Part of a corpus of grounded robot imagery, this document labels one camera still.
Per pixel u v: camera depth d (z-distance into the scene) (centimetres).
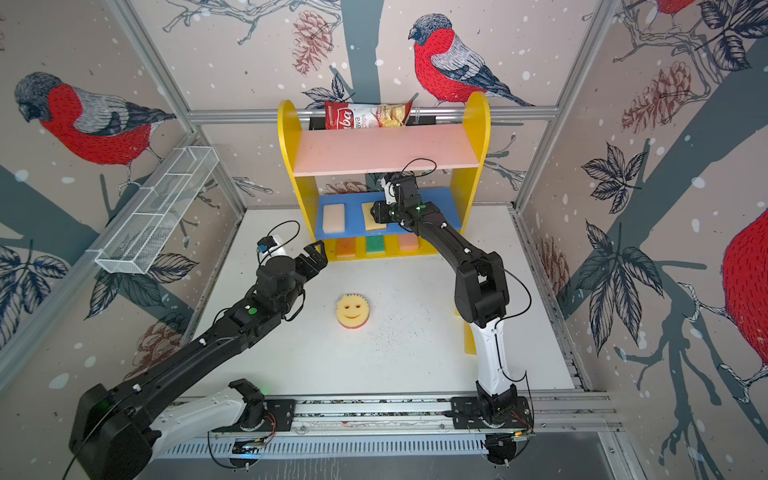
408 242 107
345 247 106
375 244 106
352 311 89
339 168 74
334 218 96
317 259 70
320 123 90
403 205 74
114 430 38
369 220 95
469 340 84
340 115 86
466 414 73
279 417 73
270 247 66
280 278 56
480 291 54
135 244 71
